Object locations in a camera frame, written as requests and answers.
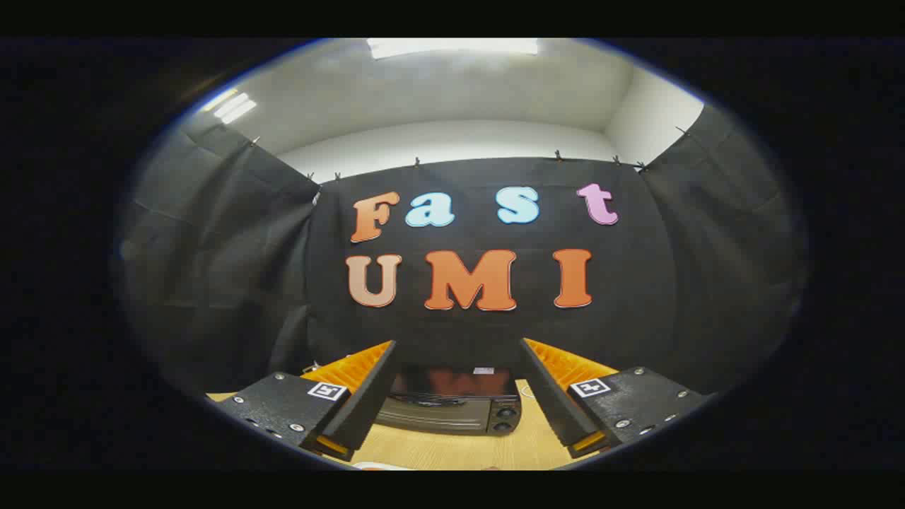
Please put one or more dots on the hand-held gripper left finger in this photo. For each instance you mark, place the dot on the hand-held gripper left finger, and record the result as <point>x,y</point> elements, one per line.
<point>368,403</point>

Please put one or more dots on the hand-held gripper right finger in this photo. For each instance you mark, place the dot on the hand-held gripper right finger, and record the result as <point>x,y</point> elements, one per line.
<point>548,396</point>

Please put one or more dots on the black toaster oven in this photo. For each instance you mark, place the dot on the black toaster oven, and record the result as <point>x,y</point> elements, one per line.
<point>452,417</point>

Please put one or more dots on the black backdrop cloth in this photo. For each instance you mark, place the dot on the black backdrop cloth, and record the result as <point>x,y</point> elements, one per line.
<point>459,332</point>

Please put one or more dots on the small ceiling light panel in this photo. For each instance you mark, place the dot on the small ceiling light panel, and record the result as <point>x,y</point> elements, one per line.
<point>233,107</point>

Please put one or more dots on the large ceiling light panel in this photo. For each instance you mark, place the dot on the large ceiling light panel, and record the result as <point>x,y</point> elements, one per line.
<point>452,47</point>

